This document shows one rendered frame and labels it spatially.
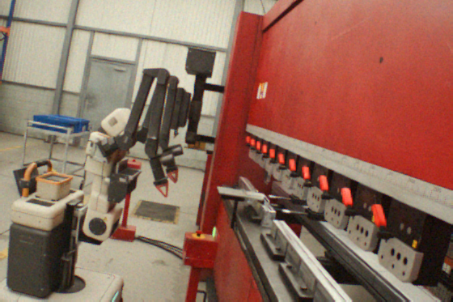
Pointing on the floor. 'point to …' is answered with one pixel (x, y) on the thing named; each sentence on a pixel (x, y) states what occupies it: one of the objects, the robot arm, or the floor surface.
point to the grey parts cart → (52, 151)
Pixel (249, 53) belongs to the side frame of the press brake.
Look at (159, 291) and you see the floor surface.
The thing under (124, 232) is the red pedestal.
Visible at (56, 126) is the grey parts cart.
